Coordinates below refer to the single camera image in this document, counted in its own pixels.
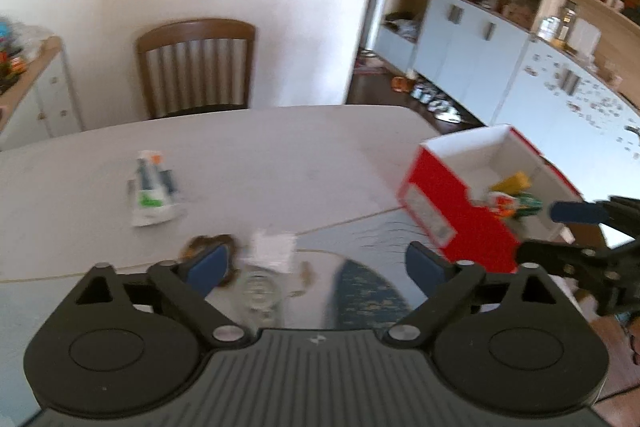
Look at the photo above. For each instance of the red white shoebox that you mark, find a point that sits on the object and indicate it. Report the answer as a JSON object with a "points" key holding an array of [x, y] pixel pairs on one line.
{"points": [[446, 191]]}

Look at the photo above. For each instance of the red orange toy keychain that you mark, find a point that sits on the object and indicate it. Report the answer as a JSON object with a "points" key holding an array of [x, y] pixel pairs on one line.
{"points": [[512, 206]]}

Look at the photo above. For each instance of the yellow small box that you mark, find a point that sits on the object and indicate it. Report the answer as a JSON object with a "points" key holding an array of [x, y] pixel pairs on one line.
{"points": [[513, 185]]}

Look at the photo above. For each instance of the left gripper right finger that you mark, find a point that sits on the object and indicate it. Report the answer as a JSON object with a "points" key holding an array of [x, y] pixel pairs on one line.
{"points": [[448, 288]]}

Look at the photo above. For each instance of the white drawer sideboard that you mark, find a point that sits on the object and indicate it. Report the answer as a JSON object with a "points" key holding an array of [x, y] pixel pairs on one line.
{"points": [[42, 105]]}

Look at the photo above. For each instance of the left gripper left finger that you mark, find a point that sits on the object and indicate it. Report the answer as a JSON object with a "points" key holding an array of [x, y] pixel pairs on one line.
{"points": [[183, 287]]}

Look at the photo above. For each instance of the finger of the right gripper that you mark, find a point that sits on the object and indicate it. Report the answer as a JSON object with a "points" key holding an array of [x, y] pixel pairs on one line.
{"points": [[617, 210], [565, 260]]}

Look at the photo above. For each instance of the white tissue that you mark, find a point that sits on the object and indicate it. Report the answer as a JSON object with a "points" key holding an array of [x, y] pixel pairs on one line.
{"points": [[274, 252]]}

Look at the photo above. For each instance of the white printed plastic bag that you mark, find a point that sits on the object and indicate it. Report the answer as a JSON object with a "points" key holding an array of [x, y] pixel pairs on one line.
{"points": [[153, 194]]}

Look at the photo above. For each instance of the brown wooden chair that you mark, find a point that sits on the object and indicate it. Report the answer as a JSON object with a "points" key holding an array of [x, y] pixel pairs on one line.
{"points": [[196, 66]]}

